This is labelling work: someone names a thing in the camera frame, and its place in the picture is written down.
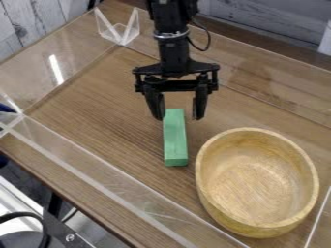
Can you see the clear acrylic corner bracket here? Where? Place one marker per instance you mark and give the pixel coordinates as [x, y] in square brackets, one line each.
[119, 33]

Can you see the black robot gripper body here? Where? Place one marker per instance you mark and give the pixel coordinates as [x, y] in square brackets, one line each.
[176, 73]

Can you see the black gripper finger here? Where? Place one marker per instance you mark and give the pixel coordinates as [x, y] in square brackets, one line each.
[199, 102]
[154, 97]

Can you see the black metal clamp bracket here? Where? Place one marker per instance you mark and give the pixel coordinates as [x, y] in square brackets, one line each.
[63, 237]

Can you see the light wooden bowl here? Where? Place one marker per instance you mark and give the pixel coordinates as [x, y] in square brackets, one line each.
[257, 182]

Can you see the clear acrylic enclosure wall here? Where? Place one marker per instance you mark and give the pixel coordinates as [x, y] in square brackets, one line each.
[80, 131]

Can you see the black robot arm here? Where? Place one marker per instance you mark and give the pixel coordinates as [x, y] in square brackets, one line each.
[172, 15]

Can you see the green rectangular block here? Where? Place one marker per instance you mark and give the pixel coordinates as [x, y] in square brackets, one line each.
[175, 138]

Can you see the black table leg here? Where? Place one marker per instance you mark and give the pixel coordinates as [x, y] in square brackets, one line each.
[55, 205]

